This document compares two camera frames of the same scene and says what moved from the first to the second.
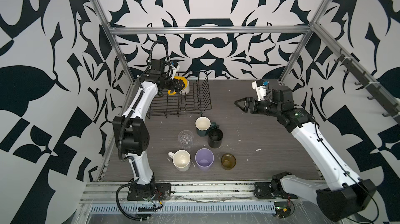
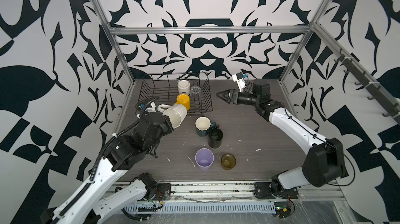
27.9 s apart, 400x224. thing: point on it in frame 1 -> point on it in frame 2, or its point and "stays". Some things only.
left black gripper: x=174 y=84 -> x=167 y=130
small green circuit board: x=283 y=209 stays
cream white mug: x=181 y=159 -> x=176 y=113
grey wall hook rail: x=370 y=87 stays
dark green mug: x=202 y=125 stays
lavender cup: x=204 y=158 stays
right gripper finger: x=242 y=104 -> x=226 y=96
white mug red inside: x=187 y=90 stays
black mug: x=214 y=137 stays
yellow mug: x=178 y=78 -> x=184 y=99
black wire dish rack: x=179 y=104 stays
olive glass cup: x=228 y=161 stays
